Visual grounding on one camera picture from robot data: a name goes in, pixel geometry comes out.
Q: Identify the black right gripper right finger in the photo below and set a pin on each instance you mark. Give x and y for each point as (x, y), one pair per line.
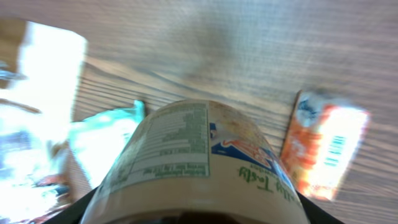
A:
(315, 214)

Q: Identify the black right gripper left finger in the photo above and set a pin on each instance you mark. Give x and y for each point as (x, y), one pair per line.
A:
(74, 213)

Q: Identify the teal wet wipes pack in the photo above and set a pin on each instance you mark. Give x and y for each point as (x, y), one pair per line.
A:
(97, 141)

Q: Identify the orange tissue pack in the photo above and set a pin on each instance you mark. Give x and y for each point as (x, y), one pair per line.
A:
(324, 135)

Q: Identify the white snack bag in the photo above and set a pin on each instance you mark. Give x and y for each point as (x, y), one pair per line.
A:
(40, 71)

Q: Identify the green lid jar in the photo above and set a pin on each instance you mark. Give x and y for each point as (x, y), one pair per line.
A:
(196, 157)

